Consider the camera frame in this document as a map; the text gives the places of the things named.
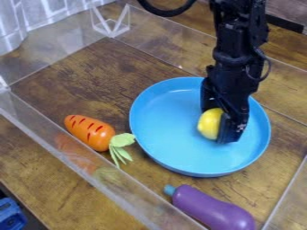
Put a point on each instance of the purple toy eggplant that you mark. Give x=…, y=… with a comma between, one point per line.
x=218, y=214

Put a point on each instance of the blue object at corner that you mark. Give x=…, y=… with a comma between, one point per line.
x=12, y=218

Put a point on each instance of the dark baseboard strip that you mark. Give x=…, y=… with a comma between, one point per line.
x=289, y=25

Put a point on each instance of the orange toy carrot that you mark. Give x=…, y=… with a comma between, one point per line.
x=98, y=135

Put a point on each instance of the white curtain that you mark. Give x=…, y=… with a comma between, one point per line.
x=23, y=16

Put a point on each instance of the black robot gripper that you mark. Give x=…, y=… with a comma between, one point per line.
x=233, y=80

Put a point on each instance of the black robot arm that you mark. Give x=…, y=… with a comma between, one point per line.
x=241, y=26

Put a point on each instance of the clear acrylic enclosure wall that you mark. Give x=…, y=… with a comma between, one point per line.
x=87, y=65

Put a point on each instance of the blue round tray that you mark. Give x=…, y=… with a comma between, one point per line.
x=163, y=118

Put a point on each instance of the yellow lemon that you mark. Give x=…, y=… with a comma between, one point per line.
x=209, y=123

